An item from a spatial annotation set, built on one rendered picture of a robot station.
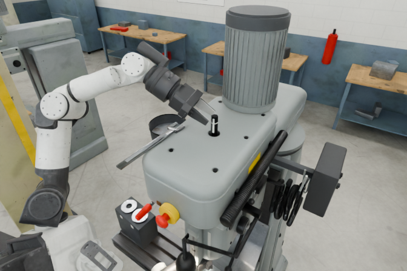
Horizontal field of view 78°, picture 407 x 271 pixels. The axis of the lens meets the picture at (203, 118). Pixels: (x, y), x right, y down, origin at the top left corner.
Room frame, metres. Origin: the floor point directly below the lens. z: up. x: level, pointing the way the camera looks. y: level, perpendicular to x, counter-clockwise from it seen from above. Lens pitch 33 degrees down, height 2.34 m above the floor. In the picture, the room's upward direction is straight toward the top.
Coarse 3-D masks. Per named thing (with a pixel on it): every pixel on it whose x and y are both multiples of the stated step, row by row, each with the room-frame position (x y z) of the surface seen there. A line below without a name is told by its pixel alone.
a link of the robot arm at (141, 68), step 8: (144, 48) 0.71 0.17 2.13; (152, 48) 0.72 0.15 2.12; (128, 56) 0.66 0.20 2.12; (136, 56) 0.66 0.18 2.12; (152, 56) 0.70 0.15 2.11; (160, 56) 0.70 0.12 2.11; (128, 64) 0.65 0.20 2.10; (136, 64) 0.65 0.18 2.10; (144, 64) 0.65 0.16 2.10; (152, 64) 0.69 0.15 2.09; (160, 64) 0.69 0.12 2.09; (128, 72) 0.64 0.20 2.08; (136, 72) 0.64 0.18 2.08; (144, 72) 0.66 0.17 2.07; (152, 72) 0.66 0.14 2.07; (160, 72) 0.66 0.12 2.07; (144, 80) 0.66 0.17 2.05; (152, 80) 0.65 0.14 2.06; (152, 88) 0.64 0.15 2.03
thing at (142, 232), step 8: (128, 200) 0.99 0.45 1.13; (120, 208) 0.94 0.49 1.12; (128, 208) 0.94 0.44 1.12; (136, 208) 0.94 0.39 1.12; (120, 216) 0.91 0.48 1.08; (128, 216) 0.89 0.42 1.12; (144, 216) 0.88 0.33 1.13; (152, 216) 0.89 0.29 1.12; (120, 224) 0.93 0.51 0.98; (128, 224) 0.86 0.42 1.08; (136, 224) 0.84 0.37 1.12; (144, 224) 0.84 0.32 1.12; (152, 224) 0.87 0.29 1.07; (128, 232) 0.88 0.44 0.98; (136, 232) 0.82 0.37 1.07; (144, 232) 0.83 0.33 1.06; (152, 232) 0.86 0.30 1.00; (136, 240) 0.83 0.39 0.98; (144, 240) 0.82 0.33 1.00; (152, 240) 0.86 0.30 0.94; (144, 248) 0.81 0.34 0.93
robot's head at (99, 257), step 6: (108, 252) 0.39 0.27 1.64; (96, 258) 0.37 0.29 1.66; (102, 258) 0.37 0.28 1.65; (114, 258) 0.38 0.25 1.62; (84, 264) 0.37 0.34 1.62; (90, 264) 0.36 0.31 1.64; (102, 264) 0.36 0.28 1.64; (108, 264) 0.36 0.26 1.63; (120, 264) 0.38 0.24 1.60; (84, 270) 0.36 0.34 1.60; (90, 270) 0.37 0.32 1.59; (96, 270) 0.35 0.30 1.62; (114, 270) 0.36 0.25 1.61; (120, 270) 0.36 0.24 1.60
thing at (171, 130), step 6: (174, 126) 0.66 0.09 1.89; (180, 126) 0.65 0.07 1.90; (168, 132) 0.62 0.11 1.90; (174, 132) 0.62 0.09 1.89; (156, 138) 0.59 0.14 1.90; (162, 138) 0.59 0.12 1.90; (150, 144) 0.56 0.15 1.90; (156, 144) 0.57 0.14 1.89; (138, 150) 0.53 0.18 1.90; (144, 150) 0.53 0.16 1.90; (132, 156) 0.51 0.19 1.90; (138, 156) 0.51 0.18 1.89; (120, 162) 0.48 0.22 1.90; (126, 162) 0.48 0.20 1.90; (120, 168) 0.46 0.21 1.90
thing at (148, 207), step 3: (147, 204) 0.50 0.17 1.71; (150, 204) 0.50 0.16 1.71; (153, 204) 0.51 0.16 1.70; (144, 207) 0.49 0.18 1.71; (147, 207) 0.49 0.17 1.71; (150, 207) 0.49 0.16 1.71; (141, 210) 0.48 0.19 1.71; (144, 210) 0.48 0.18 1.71; (147, 210) 0.48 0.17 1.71; (138, 213) 0.47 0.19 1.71; (141, 213) 0.47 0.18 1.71; (144, 213) 0.47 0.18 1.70; (135, 216) 0.47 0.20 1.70; (138, 216) 0.46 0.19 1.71; (141, 216) 0.46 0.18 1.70; (138, 219) 0.45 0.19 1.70
